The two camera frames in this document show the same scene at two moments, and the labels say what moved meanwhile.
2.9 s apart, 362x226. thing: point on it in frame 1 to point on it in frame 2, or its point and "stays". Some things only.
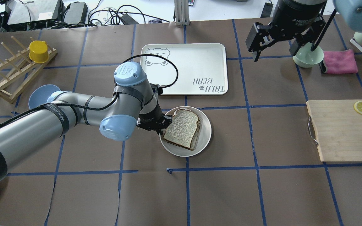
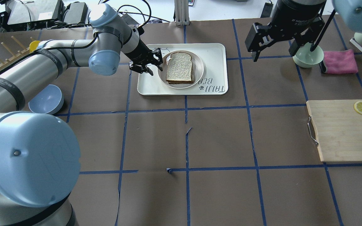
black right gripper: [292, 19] stays
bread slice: [181, 131] to [179, 69]
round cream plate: [203, 139] to [181, 69]
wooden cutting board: [343, 135] stays
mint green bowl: [304, 57] stays
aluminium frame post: [181, 11] stays
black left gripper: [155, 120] to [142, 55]
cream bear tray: [186, 69] stays
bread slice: [183, 131] to [179, 70]
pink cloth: [340, 61] stays
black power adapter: [77, 13] stays
